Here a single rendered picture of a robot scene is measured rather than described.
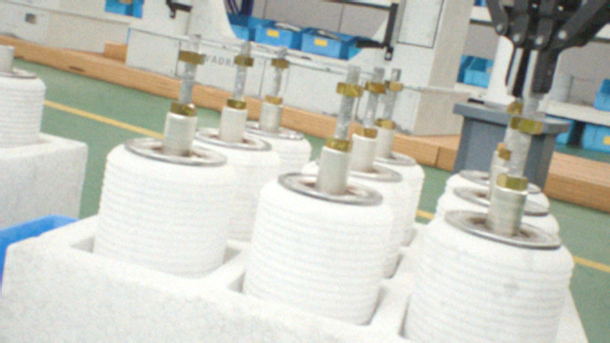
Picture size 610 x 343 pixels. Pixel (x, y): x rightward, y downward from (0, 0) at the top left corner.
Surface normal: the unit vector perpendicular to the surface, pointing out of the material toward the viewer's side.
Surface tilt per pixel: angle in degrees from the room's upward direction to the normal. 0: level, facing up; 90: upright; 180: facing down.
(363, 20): 90
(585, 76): 90
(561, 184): 90
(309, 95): 90
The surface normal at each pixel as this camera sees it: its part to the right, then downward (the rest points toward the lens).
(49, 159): 0.95, 0.22
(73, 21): 0.84, 0.24
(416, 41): -0.51, 0.04
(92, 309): -0.25, 0.11
